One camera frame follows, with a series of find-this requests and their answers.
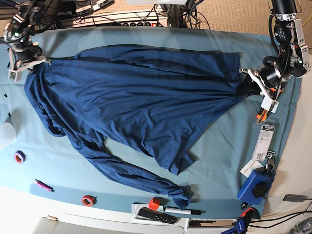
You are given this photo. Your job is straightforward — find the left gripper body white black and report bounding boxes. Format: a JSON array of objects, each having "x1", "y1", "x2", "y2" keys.
[{"x1": 239, "y1": 68, "x2": 279, "y2": 113}]

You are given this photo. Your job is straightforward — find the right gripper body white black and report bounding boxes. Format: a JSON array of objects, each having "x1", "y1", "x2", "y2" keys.
[{"x1": 8, "y1": 48, "x2": 51, "y2": 82}]

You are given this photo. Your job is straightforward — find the dark blue t-shirt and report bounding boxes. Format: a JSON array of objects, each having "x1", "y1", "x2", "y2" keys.
[{"x1": 24, "y1": 45, "x2": 242, "y2": 209}]

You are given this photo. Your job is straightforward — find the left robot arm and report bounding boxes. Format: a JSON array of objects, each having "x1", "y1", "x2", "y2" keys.
[{"x1": 236, "y1": 0, "x2": 311, "y2": 122}]

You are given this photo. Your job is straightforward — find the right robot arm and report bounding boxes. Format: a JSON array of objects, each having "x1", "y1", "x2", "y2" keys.
[{"x1": 0, "y1": 0, "x2": 50, "y2": 82}]

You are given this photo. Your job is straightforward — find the orange black utility knife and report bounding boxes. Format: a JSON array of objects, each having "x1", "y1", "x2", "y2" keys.
[{"x1": 256, "y1": 83, "x2": 285, "y2": 123}]

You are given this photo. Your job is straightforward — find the white packaged item blister card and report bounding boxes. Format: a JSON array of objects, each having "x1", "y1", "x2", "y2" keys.
[{"x1": 252, "y1": 119, "x2": 276, "y2": 161}]

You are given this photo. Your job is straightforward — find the white paper roll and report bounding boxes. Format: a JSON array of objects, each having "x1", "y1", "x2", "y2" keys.
[{"x1": 0, "y1": 122, "x2": 17, "y2": 150}]

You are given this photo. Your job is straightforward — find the white paper card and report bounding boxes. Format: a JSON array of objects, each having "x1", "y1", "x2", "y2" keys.
[{"x1": 240, "y1": 159, "x2": 264, "y2": 178}]

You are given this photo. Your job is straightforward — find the metal carabiner keys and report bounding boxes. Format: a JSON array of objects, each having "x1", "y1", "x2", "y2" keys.
[{"x1": 266, "y1": 150, "x2": 275, "y2": 175}]

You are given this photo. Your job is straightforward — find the light blue table cloth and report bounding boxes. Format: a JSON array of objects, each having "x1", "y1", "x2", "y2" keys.
[{"x1": 0, "y1": 26, "x2": 306, "y2": 220}]

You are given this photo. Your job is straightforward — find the purple tape roll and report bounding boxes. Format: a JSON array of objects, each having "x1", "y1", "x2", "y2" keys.
[{"x1": 14, "y1": 151, "x2": 26, "y2": 164}]

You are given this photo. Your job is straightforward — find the blue box black knob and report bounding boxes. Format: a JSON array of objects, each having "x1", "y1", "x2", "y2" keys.
[{"x1": 237, "y1": 170, "x2": 274, "y2": 205}]

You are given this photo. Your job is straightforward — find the black foot pedal start label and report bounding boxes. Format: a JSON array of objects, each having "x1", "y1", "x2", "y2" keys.
[{"x1": 74, "y1": 0, "x2": 93, "y2": 15}]

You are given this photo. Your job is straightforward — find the grey adapter box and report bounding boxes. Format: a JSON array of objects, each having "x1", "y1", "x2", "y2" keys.
[{"x1": 283, "y1": 194, "x2": 306, "y2": 203}]

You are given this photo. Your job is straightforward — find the orange black lower clamp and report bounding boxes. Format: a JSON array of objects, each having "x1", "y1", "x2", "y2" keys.
[{"x1": 240, "y1": 207, "x2": 254, "y2": 217}]

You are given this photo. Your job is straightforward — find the pink marker pen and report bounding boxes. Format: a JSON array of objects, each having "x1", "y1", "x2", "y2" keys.
[{"x1": 34, "y1": 179, "x2": 54, "y2": 193}]

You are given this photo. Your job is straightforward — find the blue black clamp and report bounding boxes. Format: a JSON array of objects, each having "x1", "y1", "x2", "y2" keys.
[{"x1": 221, "y1": 219, "x2": 249, "y2": 234}]

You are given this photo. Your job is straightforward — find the white black marker pen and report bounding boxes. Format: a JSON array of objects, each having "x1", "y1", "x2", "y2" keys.
[{"x1": 163, "y1": 207, "x2": 204, "y2": 215}]

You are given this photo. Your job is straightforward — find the red tape roll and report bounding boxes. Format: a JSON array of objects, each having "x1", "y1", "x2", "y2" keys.
[{"x1": 81, "y1": 195, "x2": 97, "y2": 207}]

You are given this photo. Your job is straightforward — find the red cube block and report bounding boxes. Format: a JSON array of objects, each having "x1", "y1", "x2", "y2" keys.
[{"x1": 149, "y1": 197, "x2": 160, "y2": 211}]

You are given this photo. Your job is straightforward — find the black remote control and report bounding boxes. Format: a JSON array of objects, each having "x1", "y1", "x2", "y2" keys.
[{"x1": 137, "y1": 207, "x2": 177, "y2": 224}]

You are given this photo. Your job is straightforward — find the white book under remote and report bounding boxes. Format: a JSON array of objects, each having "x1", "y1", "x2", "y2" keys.
[{"x1": 131, "y1": 202, "x2": 190, "y2": 230}]

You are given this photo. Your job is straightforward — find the white power strip red switch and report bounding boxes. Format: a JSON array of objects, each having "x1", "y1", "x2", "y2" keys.
[{"x1": 96, "y1": 21, "x2": 165, "y2": 27}]

